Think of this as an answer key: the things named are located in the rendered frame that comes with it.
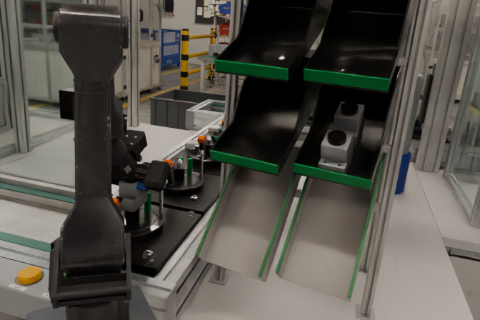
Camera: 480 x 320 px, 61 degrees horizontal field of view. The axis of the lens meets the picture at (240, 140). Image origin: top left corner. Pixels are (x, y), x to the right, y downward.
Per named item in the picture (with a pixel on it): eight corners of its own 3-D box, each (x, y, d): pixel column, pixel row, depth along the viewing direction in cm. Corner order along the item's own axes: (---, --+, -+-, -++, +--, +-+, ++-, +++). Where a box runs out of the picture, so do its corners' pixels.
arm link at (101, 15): (123, -1, 47) (123, 16, 53) (55, -7, 45) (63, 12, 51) (126, 278, 46) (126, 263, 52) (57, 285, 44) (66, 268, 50)
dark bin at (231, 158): (278, 176, 69) (275, 143, 64) (211, 160, 74) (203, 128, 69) (324, 88, 87) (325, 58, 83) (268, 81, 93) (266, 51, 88)
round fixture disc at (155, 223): (145, 249, 83) (145, 241, 82) (86, 236, 86) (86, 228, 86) (173, 219, 96) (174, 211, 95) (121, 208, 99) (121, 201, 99)
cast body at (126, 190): (133, 213, 86) (133, 182, 84) (115, 209, 87) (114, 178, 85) (152, 197, 94) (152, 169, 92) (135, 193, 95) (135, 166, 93)
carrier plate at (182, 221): (156, 277, 78) (156, 268, 77) (50, 251, 83) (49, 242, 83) (201, 221, 100) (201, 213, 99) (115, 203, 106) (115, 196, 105)
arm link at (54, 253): (131, 306, 46) (131, 257, 44) (45, 316, 44) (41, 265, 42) (131, 271, 52) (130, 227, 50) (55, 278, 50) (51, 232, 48)
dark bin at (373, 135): (370, 191, 65) (373, 158, 60) (292, 173, 70) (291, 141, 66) (398, 96, 84) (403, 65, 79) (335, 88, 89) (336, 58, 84)
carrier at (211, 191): (203, 218, 101) (205, 172, 98) (118, 201, 107) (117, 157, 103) (231, 183, 124) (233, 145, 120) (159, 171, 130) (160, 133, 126)
